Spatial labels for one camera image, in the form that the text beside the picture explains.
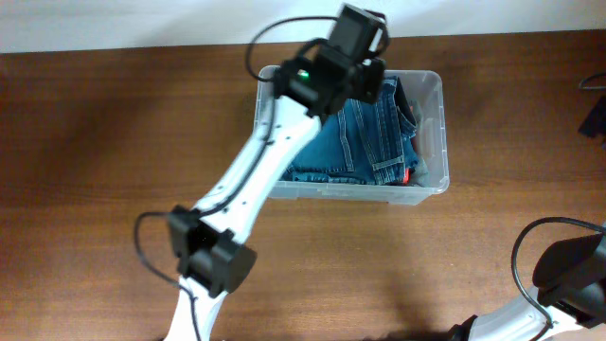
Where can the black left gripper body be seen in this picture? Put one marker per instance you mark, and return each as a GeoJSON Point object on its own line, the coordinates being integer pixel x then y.
{"type": "Point", "coordinates": [369, 78]}

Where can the dark blue jeans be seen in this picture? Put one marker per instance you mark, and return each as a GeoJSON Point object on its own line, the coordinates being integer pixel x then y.
{"type": "Point", "coordinates": [360, 145]}

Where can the clear plastic storage bin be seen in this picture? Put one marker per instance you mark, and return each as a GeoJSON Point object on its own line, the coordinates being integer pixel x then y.
{"type": "Point", "coordinates": [424, 88]}

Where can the light blue jeans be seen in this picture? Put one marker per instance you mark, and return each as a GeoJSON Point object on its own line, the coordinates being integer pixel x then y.
{"type": "Point", "coordinates": [419, 175]}

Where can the black garment with red stripe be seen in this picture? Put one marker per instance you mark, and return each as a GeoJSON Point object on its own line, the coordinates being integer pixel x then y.
{"type": "Point", "coordinates": [408, 128]}

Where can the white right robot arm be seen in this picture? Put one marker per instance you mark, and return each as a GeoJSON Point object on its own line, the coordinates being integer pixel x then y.
{"type": "Point", "coordinates": [567, 292]}

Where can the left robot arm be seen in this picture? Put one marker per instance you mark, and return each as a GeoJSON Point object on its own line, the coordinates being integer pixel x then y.
{"type": "Point", "coordinates": [208, 240]}

